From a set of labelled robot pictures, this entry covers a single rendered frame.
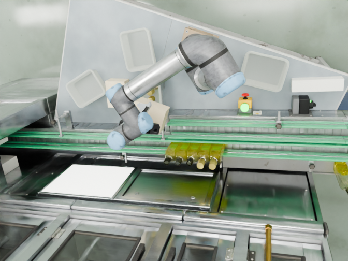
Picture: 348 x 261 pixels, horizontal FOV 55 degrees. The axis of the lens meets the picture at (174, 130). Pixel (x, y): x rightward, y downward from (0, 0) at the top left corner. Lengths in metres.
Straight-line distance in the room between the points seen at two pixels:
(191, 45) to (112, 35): 0.92
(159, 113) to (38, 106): 0.94
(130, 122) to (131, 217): 0.47
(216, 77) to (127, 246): 0.76
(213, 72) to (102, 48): 1.03
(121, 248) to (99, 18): 1.25
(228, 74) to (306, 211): 0.76
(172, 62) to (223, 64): 0.18
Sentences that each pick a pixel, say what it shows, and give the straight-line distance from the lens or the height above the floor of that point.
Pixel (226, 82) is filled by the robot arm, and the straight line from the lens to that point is 1.15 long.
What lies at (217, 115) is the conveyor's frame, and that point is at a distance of 1.80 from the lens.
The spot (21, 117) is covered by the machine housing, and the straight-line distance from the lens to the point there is 2.14.
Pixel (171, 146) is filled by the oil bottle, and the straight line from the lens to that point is 1.76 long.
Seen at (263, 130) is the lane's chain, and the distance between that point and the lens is 1.80.
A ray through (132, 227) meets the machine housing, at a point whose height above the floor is 1.45.
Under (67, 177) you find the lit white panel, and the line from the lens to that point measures 1.95.
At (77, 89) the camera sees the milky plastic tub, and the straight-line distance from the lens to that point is 2.18.
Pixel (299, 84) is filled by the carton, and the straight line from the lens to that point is 1.81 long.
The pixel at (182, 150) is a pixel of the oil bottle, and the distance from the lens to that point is 1.71.
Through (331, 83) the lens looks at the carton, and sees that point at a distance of 1.83.
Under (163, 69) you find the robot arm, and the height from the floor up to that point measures 1.43.
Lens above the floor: 2.56
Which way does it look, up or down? 64 degrees down
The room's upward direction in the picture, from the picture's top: 145 degrees counter-clockwise
